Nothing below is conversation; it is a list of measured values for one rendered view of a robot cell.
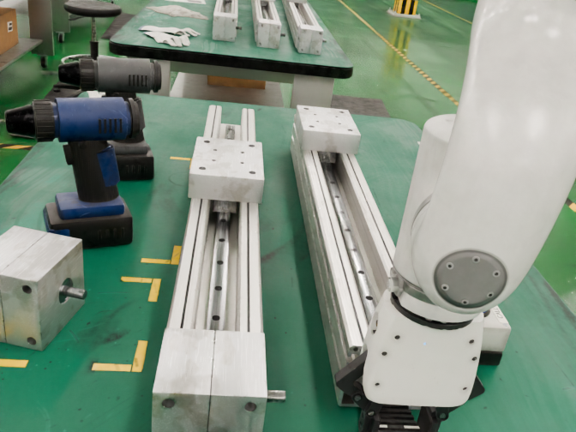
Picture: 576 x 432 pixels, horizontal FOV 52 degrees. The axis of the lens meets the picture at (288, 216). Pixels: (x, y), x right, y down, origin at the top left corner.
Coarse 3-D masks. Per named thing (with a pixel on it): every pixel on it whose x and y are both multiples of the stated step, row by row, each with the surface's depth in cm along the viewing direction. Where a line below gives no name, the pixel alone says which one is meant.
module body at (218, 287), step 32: (224, 128) 130; (192, 224) 81; (224, 224) 88; (256, 224) 83; (192, 256) 73; (224, 256) 79; (256, 256) 75; (192, 288) 67; (224, 288) 73; (256, 288) 69; (192, 320) 62; (224, 320) 67; (256, 320) 63
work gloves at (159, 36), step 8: (152, 32) 231; (160, 32) 234; (168, 32) 237; (176, 32) 237; (184, 32) 237; (192, 32) 242; (160, 40) 221; (168, 40) 218; (176, 40) 219; (184, 40) 222
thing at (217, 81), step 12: (0, 12) 397; (12, 12) 409; (0, 24) 387; (12, 24) 410; (0, 36) 388; (12, 36) 412; (0, 48) 389; (216, 84) 388; (228, 84) 389; (240, 84) 390; (252, 84) 391; (264, 84) 392
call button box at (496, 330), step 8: (488, 312) 74; (496, 312) 75; (488, 320) 73; (496, 320) 73; (504, 320) 73; (488, 328) 72; (496, 328) 72; (504, 328) 72; (488, 336) 72; (496, 336) 72; (504, 336) 72; (488, 344) 73; (496, 344) 73; (504, 344) 73; (480, 352) 74; (488, 352) 74; (496, 352) 74; (480, 360) 74; (488, 360) 74; (496, 360) 74
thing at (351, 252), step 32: (352, 160) 110; (320, 192) 95; (352, 192) 100; (320, 224) 86; (352, 224) 96; (384, 224) 88; (320, 256) 84; (352, 256) 84; (384, 256) 79; (320, 288) 82; (352, 288) 71; (384, 288) 76; (352, 320) 65; (352, 352) 62
